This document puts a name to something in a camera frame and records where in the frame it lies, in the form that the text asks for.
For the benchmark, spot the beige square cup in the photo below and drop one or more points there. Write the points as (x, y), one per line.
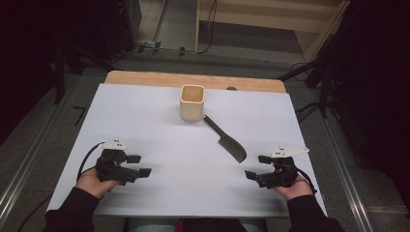
(191, 111)

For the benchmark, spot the black curtain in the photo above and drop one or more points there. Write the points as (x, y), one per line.
(29, 48)
(380, 80)

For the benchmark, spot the white board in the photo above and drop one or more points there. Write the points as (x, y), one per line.
(161, 135)

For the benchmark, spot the person's right hand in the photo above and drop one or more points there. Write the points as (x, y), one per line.
(295, 190)

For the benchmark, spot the wooden table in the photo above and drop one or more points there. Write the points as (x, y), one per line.
(145, 78)

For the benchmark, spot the metal bracket with black clamps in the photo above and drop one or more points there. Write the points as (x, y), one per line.
(158, 45)

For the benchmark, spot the light wooden shelf unit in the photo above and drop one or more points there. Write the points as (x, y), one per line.
(257, 16)

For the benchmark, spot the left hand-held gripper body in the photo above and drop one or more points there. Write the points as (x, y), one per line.
(111, 169)

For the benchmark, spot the black stand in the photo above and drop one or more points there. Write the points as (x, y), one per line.
(59, 74)
(324, 83)

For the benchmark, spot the metal floor rail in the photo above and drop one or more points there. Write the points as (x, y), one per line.
(348, 174)
(25, 170)

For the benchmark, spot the small dark round object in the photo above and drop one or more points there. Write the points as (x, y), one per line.
(231, 88)

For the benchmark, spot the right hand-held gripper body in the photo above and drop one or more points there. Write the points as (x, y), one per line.
(280, 175)

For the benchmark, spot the person's left hand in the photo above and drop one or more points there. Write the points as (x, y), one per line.
(93, 185)

